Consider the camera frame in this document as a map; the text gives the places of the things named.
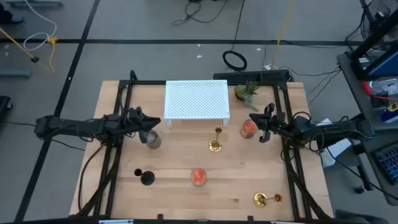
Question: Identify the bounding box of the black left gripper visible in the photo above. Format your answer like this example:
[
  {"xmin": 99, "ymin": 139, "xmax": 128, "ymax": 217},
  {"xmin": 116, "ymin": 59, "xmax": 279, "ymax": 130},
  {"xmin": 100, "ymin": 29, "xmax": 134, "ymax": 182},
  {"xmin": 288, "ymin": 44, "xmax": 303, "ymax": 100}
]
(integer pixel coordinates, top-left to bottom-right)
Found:
[{"xmin": 127, "ymin": 106, "xmax": 162, "ymax": 144}]

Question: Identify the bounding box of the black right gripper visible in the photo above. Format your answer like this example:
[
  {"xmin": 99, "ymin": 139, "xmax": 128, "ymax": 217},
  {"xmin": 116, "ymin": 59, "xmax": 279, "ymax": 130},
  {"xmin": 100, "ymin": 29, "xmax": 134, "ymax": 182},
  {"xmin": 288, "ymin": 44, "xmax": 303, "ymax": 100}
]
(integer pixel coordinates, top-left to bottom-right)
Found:
[{"xmin": 248, "ymin": 103, "xmax": 286, "ymax": 144}]

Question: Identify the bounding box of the orange glass candle jar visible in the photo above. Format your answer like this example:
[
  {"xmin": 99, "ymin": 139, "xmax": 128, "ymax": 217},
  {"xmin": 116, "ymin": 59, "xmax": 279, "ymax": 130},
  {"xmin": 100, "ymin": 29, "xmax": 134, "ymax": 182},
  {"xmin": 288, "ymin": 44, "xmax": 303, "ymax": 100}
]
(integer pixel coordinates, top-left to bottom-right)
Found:
[
  {"xmin": 239, "ymin": 119, "xmax": 259, "ymax": 139},
  {"xmin": 190, "ymin": 168, "xmax": 208, "ymax": 187}
]

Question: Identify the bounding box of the grey glass candle jar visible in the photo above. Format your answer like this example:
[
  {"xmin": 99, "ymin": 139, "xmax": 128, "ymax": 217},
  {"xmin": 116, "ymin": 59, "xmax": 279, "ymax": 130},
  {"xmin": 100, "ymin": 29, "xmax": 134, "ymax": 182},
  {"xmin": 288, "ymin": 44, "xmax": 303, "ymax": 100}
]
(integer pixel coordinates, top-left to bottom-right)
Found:
[{"xmin": 145, "ymin": 129, "xmax": 162, "ymax": 150}]

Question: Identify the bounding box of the gold candlestick holder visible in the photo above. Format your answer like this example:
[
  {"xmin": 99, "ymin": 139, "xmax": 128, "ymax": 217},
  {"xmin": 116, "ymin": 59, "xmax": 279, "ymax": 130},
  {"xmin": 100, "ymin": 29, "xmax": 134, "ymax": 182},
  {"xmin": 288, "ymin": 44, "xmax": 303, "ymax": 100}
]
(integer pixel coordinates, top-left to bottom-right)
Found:
[
  {"xmin": 208, "ymin": 126, "xmax": 223, "ymax": 153},
  {"xmin": 252, "ymin": 192, "xmax": 284, "ymax": 208}
]

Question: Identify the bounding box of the black candlestick holder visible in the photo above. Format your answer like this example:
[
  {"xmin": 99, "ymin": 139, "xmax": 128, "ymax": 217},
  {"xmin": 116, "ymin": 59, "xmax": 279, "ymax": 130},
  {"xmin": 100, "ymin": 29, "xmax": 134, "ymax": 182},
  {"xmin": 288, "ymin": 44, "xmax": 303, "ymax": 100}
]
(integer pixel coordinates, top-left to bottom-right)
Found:
[{"xmin": 134, "ymin": 168, "xmax": 155, "ymax": 187}]

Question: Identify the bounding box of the small potted succulent plant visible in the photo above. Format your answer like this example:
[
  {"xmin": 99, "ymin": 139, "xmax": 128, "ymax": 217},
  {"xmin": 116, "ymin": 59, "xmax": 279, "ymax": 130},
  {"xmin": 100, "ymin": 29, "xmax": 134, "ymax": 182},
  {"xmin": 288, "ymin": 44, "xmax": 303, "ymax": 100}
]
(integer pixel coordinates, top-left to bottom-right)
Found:
[{"xmin": 233, "ymin": 80, "xmax": 261, "ymax": 112}]

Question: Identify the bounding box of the white perforated shelf riser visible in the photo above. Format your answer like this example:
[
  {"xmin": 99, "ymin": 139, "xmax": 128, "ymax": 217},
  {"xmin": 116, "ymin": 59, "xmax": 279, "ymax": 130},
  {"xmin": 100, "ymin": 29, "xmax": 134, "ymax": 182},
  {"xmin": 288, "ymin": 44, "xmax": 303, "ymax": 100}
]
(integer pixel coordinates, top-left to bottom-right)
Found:
[{"xmin": 164, "ymin": 80, "xmax": 231, "ymax": 128}]

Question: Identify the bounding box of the grey equipment cart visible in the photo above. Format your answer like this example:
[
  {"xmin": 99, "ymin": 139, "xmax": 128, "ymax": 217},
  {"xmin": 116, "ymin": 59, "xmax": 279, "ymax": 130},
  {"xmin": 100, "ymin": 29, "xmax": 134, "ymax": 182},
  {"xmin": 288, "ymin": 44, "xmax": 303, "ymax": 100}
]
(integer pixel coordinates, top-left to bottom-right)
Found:
[{"xmin": 337, "ymin": 40, "xmax": 398, "ymax": 206}]

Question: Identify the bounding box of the blue and yellow spray can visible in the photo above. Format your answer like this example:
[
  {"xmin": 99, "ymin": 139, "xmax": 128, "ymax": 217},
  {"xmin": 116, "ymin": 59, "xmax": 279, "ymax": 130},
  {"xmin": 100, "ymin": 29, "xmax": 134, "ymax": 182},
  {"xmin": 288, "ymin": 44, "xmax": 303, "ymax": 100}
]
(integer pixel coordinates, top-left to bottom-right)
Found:
[{"xmin": 377, "ymin": 101, "xmax": 398, "ymax": 124}]

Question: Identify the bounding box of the black keyboard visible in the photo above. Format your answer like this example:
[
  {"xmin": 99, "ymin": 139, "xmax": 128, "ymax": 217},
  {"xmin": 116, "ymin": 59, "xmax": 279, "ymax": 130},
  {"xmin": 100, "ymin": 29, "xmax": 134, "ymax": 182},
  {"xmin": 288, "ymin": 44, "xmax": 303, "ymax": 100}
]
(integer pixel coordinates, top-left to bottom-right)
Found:
[{"xmin": 373, "ymin": 141, "xmax": 398, "ymax": 184}]

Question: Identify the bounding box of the black metal beam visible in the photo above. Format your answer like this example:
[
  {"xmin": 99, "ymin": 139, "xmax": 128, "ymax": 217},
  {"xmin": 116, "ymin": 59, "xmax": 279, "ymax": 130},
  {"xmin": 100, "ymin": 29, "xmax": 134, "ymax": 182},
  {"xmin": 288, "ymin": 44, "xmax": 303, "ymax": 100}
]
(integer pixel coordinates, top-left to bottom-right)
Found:
[{"xmin": 348, "ymin": 9, "xmax": 398, "ymax": 60}]

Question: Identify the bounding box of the blue screen monitor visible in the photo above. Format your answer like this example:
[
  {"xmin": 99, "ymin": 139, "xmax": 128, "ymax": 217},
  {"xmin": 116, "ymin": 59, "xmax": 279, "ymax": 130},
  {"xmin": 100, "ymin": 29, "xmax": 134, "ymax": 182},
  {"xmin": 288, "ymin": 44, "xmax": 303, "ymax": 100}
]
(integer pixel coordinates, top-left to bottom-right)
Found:
[{"xmin": 366, "ymin": 49, "xmax": 398, "ymax": 78}]

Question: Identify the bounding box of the grey metal furniture base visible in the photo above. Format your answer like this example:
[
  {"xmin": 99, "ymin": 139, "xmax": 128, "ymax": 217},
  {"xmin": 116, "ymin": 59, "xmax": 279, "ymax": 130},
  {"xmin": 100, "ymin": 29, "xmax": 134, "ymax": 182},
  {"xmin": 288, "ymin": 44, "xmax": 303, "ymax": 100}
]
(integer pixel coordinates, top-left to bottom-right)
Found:
[
  {"xmin": 4, "ymin": 0, "xmax": 63, "ymax": 7},
  {"xmin": 0, "ymin": 70, "xmax": 32, "ymax": 78}
]

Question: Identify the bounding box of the black equipment base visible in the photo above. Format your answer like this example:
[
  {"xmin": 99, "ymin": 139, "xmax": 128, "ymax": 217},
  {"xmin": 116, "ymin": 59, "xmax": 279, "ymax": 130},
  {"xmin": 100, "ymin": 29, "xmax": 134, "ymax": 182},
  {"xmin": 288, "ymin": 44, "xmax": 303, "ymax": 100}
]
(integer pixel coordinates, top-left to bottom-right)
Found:
[{"xmin": 0, "ymin": 95, "xmax": 14, "ymax": 125}]

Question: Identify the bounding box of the person's foot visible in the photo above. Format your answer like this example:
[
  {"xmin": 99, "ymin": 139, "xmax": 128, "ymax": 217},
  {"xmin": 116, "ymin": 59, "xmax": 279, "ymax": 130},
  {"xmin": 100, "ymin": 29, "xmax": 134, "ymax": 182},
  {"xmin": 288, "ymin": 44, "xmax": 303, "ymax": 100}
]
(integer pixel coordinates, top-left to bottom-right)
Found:
[{"xmin": 0, "ymin": 2, "xmax": 24, "ymax": 25}]

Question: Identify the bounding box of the black aluminium table frame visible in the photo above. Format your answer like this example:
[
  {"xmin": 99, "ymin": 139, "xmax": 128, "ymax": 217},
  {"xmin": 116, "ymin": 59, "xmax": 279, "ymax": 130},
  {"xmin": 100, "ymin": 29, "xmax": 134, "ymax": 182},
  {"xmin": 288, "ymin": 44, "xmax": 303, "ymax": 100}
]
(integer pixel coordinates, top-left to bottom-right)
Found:
[{"xmin": 74, "ymin": 70, "xmax": 335, "ymax": 222}]

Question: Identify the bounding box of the coiled black cable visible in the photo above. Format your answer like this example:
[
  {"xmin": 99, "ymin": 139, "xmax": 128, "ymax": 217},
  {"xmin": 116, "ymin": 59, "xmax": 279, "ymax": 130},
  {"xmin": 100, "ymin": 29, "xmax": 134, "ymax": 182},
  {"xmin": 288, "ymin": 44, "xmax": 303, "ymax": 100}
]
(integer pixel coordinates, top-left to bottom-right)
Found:
[{"xmin": 221, "ymin": 0, "xmax": 248, "ymax": 72}]

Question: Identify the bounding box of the orange-yellow floor cable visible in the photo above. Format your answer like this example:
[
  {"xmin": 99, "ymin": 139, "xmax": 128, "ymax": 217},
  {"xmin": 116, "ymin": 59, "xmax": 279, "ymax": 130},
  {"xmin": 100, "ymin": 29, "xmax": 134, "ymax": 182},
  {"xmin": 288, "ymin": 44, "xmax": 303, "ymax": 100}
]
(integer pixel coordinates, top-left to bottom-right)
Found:
[{"xmin": 271, "ymin": 0, "xmax": 296, "ymax": 70}]

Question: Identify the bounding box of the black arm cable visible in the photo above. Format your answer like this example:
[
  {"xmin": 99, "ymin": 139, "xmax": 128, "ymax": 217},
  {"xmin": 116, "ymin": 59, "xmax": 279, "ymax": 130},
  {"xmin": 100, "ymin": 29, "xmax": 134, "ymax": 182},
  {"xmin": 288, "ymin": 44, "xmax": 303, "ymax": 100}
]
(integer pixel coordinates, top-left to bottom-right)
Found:
[{"xmin": 77, "ymin": 143, "xmax": 105, "ymax": 215}]

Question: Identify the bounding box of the red handled tool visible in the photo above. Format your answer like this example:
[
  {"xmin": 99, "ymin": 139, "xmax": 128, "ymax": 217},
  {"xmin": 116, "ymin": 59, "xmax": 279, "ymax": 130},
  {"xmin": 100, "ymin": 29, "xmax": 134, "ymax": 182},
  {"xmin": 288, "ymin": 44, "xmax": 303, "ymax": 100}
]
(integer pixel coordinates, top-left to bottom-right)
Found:
[{"xmin": 362, "ymin": 81, "xmax": 398, "ymax": 102}]

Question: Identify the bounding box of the yellow extension cord plug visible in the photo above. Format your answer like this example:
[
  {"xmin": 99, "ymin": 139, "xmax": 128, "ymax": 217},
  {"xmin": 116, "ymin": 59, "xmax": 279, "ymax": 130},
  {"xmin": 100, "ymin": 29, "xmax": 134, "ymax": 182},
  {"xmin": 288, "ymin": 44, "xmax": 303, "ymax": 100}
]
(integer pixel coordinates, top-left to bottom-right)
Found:
[{"xmin": 46, "ymin": 36, "xmax": 59, "ymax": 74}]

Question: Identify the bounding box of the black cable tangle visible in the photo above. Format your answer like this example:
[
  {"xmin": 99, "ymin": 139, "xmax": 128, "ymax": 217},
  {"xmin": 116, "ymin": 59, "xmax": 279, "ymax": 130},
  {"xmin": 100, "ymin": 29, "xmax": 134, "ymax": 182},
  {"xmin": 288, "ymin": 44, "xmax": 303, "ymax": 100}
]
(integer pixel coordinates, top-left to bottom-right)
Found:
[{"xmin": 172, "ymin": 0, "xmax": 229, "ymax": 26}]

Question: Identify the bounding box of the white floor cable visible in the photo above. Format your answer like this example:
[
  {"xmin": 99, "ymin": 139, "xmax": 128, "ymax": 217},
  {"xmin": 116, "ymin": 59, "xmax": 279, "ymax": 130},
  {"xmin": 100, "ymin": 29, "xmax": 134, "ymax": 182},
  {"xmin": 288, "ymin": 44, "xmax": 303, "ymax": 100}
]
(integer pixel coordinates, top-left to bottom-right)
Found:
[{"xmin": 23, "ymin": 0, "xmax": 58, "ymax": 52}]

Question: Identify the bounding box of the yellow cable with black plug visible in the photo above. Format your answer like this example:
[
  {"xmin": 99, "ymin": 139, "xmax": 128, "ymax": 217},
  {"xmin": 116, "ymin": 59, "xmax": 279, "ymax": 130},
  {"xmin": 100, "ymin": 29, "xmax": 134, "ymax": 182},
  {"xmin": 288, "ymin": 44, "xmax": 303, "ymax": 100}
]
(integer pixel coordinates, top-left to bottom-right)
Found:
[{"xmin": 0, "ymin": 27, "xmax": 56, "ymax": 74}]

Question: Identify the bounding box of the black wire fan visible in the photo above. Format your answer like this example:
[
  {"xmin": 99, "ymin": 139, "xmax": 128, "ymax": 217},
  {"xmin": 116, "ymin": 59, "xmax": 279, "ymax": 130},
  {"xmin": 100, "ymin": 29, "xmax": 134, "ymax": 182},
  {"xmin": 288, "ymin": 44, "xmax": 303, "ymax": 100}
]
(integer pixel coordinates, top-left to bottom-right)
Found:
[{"xmin": 360, "ymin": 0, "xmax": 398, "ymax": 47}]

